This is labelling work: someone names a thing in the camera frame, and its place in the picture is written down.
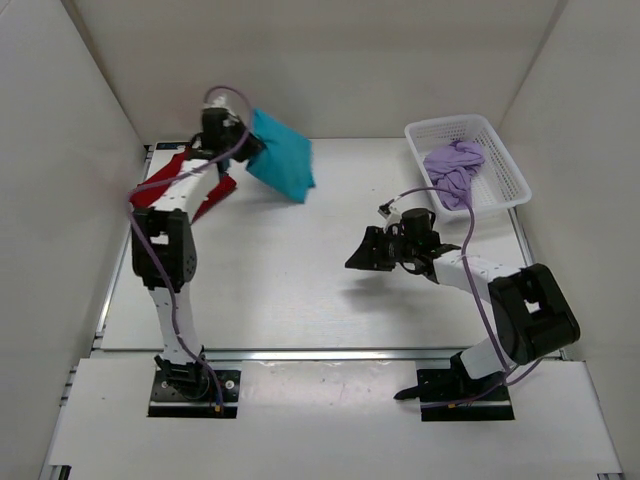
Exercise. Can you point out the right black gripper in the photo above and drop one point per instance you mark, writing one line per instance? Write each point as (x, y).
(371, 256)

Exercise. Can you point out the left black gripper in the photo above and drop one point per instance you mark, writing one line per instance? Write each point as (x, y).
(251, 147)

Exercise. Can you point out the blue t shirt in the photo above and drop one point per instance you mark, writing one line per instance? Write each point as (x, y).
(286, 162)

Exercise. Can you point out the red t shirt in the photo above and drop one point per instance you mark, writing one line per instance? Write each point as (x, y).
(184, 183)

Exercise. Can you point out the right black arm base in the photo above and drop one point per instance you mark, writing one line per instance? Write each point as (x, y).
(450, 395)

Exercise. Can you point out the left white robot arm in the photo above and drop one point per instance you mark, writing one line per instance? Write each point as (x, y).
(163, 248)

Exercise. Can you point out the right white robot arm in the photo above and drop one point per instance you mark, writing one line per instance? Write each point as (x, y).
(529, 316)

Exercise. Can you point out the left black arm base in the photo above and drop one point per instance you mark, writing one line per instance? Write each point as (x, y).
(188, 391)

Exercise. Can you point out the black table label sticker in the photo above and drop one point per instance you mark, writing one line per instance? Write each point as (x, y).
(171, 146)

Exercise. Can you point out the purple t shirt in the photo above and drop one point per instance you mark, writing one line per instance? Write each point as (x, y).
(451, 169)

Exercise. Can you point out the white plastic basket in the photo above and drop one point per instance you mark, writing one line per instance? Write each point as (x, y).
(499, 184)

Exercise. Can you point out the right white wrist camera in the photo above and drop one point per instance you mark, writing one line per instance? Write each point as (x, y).
(391, 215)

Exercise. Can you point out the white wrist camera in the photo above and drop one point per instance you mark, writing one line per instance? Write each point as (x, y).
(219, 102)
(391, 215)

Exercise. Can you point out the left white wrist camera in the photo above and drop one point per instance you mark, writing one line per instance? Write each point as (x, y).
(219, 102)

